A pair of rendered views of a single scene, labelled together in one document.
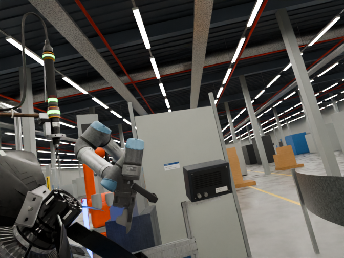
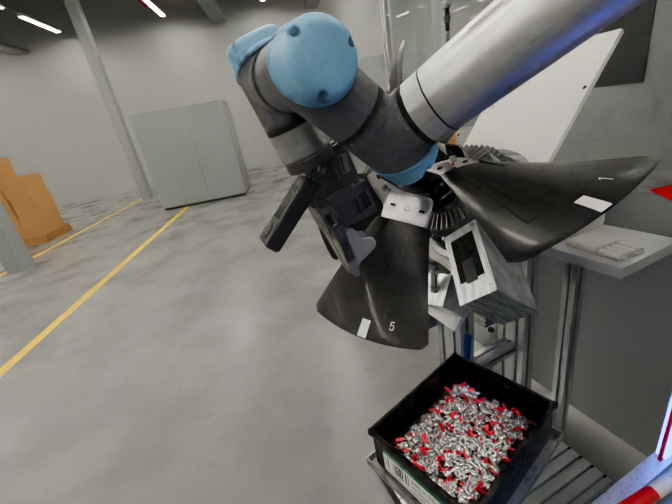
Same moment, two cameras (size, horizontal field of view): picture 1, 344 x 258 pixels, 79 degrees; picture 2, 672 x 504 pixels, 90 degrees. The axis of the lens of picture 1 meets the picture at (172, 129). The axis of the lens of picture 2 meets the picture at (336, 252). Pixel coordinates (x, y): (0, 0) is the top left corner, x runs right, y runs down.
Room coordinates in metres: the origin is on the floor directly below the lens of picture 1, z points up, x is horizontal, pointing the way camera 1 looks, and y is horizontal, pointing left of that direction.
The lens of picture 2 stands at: (1.35, 0.15, 1.30)
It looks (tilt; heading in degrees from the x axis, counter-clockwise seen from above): 22 degrees down; 173
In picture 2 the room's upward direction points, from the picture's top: 10 degrees counter-clockwise
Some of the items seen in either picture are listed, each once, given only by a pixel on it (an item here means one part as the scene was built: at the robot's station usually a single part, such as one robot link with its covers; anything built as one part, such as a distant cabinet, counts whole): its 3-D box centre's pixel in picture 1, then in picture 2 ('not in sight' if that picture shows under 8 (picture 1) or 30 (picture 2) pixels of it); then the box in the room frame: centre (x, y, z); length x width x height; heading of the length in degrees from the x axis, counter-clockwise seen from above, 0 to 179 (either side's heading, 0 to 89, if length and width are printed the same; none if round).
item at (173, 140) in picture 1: (187, 177); not in sight; (2.76, -0.08, 1.10); 1.21 x 0.05 x 2.20; 103
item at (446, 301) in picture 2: not in sight; (447, 294); (0.76, 0.45, 0.91); 0.12 x 0.08 x 0.12; 103
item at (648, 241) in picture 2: not in sight; (577, 240); (0.56, 0.96, 0.85); 0.36 x 0.24 x 0.03; 13
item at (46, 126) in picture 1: (52, 126); not in sight; (0.79, 0.46, 1.50); 0.09 x 0.07 x 0.10; 138
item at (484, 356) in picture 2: not in sight; (487, 357); (0.61, 0.64, 0.56); 0.19 x 0.04 x 0.04; 103
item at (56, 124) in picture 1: (51, 90); not in sight; (0.79, 0.45, 1.66); 0.04 x 0.04 x 0.46
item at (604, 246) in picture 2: not in sight; (602, 246); (0.67, 0.93, 0.87); 0.15 x 0.09 x 0.02; 7
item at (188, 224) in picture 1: (187, 219); not in sight; (1.26, 0.01, 0.96); 0.03 x 0.03 x 0.20; 13
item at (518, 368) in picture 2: not in sight; (515, 338); (0.59, 0.75, 0.58); 0.09 x 0.04 x 1.15; 13
